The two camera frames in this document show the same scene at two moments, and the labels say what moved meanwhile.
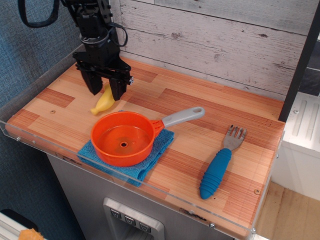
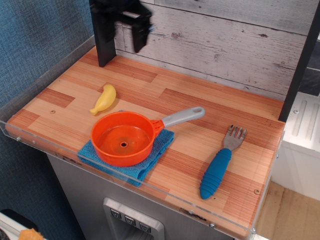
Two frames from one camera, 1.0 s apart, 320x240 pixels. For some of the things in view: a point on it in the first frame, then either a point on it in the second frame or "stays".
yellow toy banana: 107,100 stays
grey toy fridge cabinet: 107,208 stays
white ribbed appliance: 298,166 stays
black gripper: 104,57 → 106,12
